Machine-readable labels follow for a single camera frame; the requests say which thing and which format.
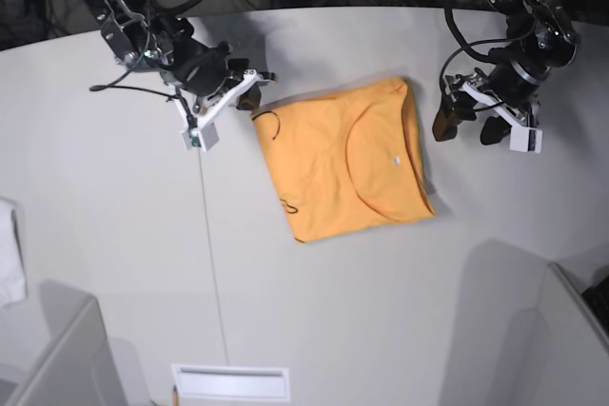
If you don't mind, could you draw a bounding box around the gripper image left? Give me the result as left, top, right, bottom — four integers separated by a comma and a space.
161, 39, 279, 111

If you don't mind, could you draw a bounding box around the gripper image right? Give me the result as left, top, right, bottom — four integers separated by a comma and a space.
432, 58, 550, 145

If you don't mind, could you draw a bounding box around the orange yellow T-shirt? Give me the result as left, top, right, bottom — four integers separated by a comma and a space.
251, 77, 436, 242

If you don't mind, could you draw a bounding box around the grey bin lower right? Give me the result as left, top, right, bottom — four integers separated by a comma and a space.
494, 261, 609, 406

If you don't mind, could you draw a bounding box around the grey bin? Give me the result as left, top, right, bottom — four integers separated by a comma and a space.
1, 280, 128, 405
494, 261, 609, 406

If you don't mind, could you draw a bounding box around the white cloth at left edge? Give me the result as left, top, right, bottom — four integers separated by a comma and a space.
0, 199, 27, 307

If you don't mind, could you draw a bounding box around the wooden pencil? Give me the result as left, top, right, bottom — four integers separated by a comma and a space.
171, 386, 180, 406

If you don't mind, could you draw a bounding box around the grey bin lower left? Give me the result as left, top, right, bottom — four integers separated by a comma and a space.
1, 280, 128, 405

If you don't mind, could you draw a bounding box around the black cable image right arm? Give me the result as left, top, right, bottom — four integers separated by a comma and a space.
438, 0, 513, 98

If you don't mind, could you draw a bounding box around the black cable image arm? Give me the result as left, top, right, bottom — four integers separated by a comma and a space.
88, 0, 213, 129
438, 0, 513, 98

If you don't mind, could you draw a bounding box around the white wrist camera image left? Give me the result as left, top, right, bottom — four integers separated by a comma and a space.
174, 68, 260, 151

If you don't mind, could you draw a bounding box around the black cable image left arm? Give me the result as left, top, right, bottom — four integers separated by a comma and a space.
88, 0, 213, 129

